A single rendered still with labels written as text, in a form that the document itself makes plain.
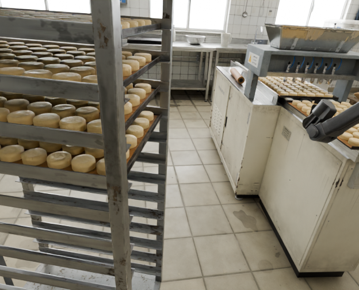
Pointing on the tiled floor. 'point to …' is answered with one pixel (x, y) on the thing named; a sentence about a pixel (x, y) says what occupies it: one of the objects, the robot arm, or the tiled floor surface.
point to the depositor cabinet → (242, 132)
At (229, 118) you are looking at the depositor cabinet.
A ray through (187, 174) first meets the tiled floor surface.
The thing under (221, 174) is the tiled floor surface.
